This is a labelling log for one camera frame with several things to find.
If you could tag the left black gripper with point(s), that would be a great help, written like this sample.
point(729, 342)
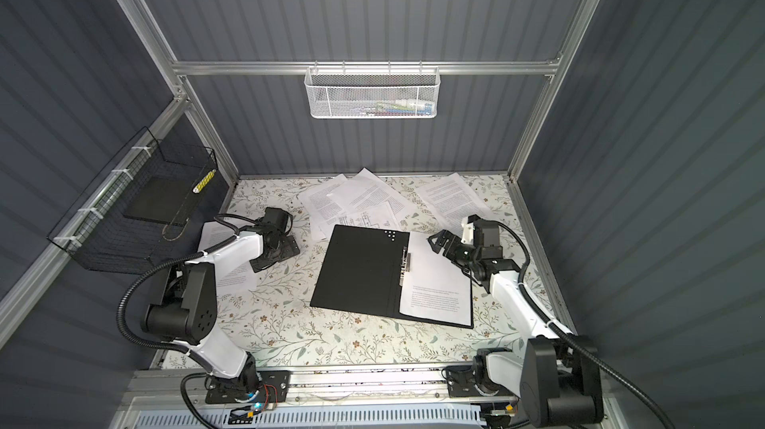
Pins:
point(288, 248)

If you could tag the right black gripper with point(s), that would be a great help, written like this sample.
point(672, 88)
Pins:
point(451, 252)

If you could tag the printed paper sheet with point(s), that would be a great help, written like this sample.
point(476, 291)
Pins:
point(366, 190)
point(324, 213)
point(451, 200)
point(432, 288)

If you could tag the red folder black inside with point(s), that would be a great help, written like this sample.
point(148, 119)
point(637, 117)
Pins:
point(361, 272)

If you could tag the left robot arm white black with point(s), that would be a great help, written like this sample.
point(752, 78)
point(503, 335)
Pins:
point(185, 310)

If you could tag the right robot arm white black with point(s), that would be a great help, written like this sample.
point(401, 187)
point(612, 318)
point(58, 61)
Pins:
point(555, 383)

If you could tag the printed paper sheet left edge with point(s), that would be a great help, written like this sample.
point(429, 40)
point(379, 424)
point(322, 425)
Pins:
point(230, 255)

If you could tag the yellow green marker pen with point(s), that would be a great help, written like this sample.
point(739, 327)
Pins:
point(199, 187)

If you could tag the black pad in basket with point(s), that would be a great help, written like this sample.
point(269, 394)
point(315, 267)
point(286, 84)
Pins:
point(163, 201)

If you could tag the pens in white basket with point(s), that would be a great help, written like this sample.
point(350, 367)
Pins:
point(406, 107)

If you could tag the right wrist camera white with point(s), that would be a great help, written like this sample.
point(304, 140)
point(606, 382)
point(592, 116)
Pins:
point(469, 229)

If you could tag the black wire mesh basket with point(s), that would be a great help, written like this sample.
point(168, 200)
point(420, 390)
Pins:
point(95, 233)

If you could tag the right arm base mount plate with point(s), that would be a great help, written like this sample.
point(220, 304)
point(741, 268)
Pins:
point(462, 382)

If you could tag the aluminium front rail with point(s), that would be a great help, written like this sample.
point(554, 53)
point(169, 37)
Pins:
point(311, 385)

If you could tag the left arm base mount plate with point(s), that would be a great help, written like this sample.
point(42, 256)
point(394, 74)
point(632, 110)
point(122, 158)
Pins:
point(269, 386)

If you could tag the white wire mesh basket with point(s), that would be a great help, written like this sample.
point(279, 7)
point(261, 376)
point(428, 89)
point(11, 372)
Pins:
point(336, 96)

